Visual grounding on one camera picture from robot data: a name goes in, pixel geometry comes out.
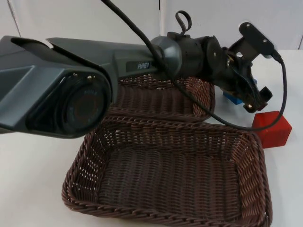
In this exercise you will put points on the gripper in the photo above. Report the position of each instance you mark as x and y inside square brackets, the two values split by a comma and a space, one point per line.
[227, 71]

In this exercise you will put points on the blue cube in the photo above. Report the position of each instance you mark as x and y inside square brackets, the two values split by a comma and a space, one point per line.
[233, 99]

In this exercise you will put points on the red cube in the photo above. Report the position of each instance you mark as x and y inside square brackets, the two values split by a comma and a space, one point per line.
[272, 134]

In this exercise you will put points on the dark brown wicker basket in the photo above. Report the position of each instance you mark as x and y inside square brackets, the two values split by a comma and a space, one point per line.
[165, 175]
[154, 99]

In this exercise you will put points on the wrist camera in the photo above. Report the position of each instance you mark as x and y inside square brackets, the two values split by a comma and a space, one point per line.
[258, 37]

